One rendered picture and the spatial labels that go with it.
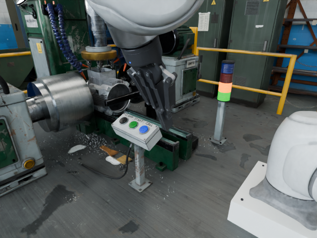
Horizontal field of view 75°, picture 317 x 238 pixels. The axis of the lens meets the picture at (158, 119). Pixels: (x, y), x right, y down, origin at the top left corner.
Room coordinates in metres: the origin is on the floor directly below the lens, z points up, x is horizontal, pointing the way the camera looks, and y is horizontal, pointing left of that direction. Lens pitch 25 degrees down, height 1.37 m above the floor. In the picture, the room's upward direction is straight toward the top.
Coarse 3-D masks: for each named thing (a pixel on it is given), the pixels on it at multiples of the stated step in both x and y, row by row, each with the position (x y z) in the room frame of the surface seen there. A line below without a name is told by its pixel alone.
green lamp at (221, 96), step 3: (219, 93) 0.96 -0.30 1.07; (222, 93) 0.95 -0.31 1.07; (225, 93) 0.94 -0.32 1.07; (228, 93) 0.94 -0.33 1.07; (219, 96) 0.96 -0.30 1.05; (222, 96) 0.95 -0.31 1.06; (225, 96) 0.94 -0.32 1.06; (228, 96) 0.95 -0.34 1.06; (219, 99) 0.95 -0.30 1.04; (222, 99) 0.94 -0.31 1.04; (225, 99) 0.94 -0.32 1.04; (228, 99) 0.95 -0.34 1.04
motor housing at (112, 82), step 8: (104, 80) 1.07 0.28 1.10; (112, 80) 1.05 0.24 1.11; (120, 80) 1.06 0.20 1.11; (96, 88) 1.05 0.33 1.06; (112, 88) 1.20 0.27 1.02; (120, 88) 1.14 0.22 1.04; (128, 88) 1.09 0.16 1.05; (96, 96) 1.02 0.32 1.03; (104, 96) 0.98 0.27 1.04; (112, 96) 1.18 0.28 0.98; (96, 104) 1.04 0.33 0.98; (104, 104) 0.99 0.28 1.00; (120, 104) 1.10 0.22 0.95; (120, 112) 1.04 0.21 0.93
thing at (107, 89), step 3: (87, 81) 1.11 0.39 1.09; (87, 84) 1.10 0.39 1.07; (126, 84) 1.08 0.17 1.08; (129, 84) 1.10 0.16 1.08; (105, 87) 1.00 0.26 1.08; (108, 87) 1.00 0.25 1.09; (105, 90) 0.99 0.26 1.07; (108, 90) 0.99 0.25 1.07; (129, 105) 1.09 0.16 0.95; (108, 111) 0.99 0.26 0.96; (111, 111) 1.00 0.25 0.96; (111, 114) 1.00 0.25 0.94
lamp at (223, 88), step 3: (219, 84) 0.97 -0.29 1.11; (222, 84) 0.95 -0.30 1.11; (225, 84) 0.94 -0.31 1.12; (228, 84) 0.94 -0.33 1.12; (231, 84) 0.95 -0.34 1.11; (219, 87) 0.96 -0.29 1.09; (222, 87) 0.95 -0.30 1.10; (225, 87) 0.94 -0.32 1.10; (228, 87) 0.94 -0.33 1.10; (231, 87) 0.96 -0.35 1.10; (219, 90) 0.96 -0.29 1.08; (222, 90) 0.95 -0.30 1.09; (225, 90) 0.94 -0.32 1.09; (228, 90) 0.94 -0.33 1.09
